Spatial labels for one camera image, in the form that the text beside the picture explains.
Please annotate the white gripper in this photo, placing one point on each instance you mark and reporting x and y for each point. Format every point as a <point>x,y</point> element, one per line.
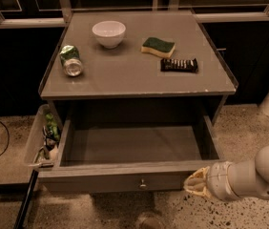
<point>217,179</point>

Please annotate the grey top drawer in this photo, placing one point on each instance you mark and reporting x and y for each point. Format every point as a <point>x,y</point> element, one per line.
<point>104,159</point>

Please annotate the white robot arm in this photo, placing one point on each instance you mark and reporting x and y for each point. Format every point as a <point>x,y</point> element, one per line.
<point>244,135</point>

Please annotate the grey drawer cabinet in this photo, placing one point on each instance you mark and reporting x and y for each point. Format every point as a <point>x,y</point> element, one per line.
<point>125,71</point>

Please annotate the black snack bar wrapper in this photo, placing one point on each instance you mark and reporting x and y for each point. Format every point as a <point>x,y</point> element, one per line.
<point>178,65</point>

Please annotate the green yellow sponge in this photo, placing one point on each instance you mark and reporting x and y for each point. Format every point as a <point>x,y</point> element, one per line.
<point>158,47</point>

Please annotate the green packets in bin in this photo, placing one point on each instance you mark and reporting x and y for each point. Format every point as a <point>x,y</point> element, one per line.
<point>48,152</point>

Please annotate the clear plastic bin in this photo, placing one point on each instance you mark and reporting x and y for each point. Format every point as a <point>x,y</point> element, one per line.
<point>35,139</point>

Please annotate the white ceramic bowl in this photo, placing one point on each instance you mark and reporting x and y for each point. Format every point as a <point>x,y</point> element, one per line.
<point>109,34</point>

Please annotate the green soda can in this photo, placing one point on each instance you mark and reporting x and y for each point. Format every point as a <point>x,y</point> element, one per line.
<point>70,61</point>

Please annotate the black bar on floor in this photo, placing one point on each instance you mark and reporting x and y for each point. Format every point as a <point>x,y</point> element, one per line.
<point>26,201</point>

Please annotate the metal railing frame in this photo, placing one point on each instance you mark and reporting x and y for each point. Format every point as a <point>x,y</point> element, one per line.
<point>29,13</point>

